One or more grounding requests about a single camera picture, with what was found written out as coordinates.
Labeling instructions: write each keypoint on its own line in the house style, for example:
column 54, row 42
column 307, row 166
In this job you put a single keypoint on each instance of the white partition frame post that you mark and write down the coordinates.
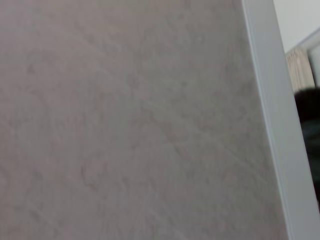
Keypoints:
column 277, row 100

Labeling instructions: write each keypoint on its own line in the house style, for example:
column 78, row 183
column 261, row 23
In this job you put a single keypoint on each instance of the dark blurry object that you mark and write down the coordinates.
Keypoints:
column 311, row 120

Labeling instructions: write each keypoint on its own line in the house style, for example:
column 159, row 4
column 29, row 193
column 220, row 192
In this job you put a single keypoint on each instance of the beige curtain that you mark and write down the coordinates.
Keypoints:
column 298, row 72

